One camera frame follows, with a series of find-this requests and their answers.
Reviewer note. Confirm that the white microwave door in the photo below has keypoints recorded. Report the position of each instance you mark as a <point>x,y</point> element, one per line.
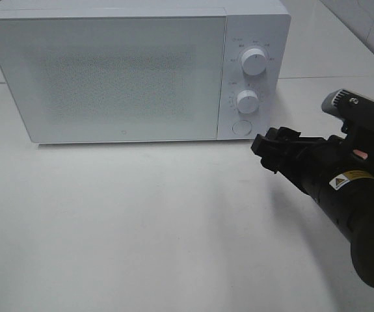
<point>112,80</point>

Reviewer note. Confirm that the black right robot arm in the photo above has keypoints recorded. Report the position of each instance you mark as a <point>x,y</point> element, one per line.
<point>351,210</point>

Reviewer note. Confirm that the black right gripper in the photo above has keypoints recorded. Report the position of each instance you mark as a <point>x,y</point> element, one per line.
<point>314,163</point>

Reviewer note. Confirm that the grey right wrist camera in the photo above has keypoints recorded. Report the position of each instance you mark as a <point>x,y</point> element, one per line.
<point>351,108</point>

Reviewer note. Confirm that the white microwave knob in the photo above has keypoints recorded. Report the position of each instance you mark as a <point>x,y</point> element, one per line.
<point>253,61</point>
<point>247,102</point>

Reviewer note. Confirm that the round white door button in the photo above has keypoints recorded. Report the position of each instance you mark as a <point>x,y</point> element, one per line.
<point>242,128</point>

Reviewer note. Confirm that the lower white microwave knob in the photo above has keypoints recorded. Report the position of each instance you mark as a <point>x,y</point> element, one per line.
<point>247,102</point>

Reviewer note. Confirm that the upper white microwave knob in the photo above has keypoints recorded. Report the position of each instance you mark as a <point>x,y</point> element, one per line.
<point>253,61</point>

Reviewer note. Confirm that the white microwave oven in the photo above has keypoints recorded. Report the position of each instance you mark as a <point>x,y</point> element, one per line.
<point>248,24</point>

